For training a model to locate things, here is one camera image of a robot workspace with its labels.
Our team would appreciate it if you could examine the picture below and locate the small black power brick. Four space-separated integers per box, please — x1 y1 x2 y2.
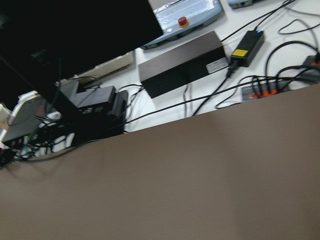
230 30 265 67

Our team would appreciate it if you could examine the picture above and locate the black power adapter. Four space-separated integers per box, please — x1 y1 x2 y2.
138 31 229 99

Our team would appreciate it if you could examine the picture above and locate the grey orange usb hub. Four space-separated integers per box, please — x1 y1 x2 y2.
301 55 320 84
241 80 290 102

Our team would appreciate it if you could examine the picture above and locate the black computer monitor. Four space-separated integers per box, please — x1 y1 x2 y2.
0 0 163 121

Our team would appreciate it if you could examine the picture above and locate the blue teach pendant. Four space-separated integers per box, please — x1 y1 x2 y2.
227 0 255 9
141 0 224 50

